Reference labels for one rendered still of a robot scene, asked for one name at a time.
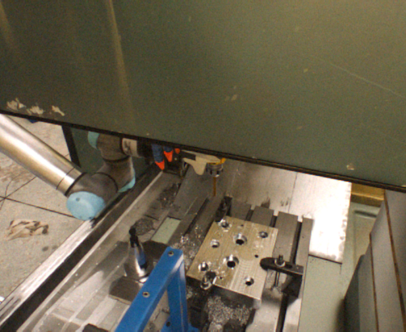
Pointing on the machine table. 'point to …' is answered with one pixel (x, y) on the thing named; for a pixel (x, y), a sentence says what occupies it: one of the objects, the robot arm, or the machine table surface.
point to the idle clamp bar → (231, 326)
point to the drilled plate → (234, 277)
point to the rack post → (177, 304)
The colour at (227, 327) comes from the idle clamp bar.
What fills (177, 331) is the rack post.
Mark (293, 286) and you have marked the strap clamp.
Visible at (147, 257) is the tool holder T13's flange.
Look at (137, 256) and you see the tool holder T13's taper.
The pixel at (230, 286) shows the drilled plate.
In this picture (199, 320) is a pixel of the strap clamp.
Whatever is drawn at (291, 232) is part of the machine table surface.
